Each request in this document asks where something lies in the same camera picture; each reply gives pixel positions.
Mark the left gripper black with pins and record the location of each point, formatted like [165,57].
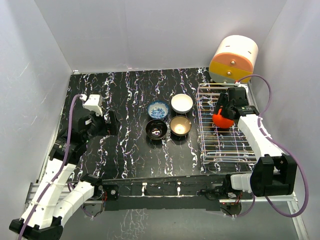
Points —
[113,126]

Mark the red bowl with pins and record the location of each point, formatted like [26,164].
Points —
[219,120]

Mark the wrist white camera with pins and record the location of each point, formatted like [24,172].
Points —
[93,102]
[240,84]

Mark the black glossy bowl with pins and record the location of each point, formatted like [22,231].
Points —
[156,129]

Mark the round pastel drawer cabinet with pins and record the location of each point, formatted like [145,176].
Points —
[234,59]

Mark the blue white patterned bowl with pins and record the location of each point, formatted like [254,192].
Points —
[158,110]

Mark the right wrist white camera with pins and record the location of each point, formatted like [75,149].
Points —
[240,84]

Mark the brown bowl cream interior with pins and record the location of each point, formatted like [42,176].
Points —
[180,125]

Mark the white wire dish rack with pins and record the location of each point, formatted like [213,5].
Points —
[217,144]

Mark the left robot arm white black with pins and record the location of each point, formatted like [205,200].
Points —
[48,212]

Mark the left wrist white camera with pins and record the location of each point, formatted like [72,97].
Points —
[93,102]

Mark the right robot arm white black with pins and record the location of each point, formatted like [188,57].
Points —
[274,173]

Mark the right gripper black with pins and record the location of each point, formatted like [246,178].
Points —
[222,100]

